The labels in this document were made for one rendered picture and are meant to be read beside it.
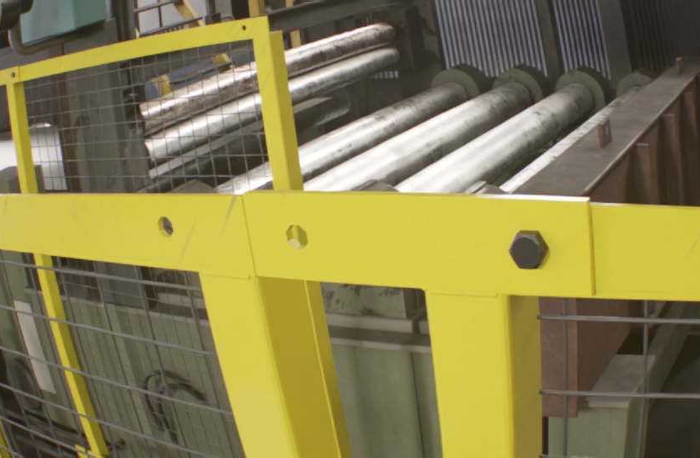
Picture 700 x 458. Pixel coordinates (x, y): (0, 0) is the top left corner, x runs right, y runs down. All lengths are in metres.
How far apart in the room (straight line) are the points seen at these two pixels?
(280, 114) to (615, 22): 9.17
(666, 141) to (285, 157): 1.55
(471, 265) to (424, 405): 2.33
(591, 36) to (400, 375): 9.35
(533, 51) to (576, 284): 11.73
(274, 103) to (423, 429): 1.12
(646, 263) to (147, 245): 0.34
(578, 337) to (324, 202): 1.92
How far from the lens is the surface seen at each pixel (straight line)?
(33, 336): 4.07
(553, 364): 2.48
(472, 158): 3.34
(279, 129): 2.22
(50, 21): 3.16
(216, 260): 0.63
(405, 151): 3.60
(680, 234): 0.48
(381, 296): 2.83
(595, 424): 2.65
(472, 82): 4.80
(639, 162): 2.91
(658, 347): 3.27
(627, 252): 0.50
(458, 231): 0.52
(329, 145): 3.83
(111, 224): 0.69
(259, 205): 0.58
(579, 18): 11.91
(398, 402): 2.88
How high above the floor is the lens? 1.99
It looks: 17 degrees down
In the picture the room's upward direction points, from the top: 8 degrees counter-clockwise
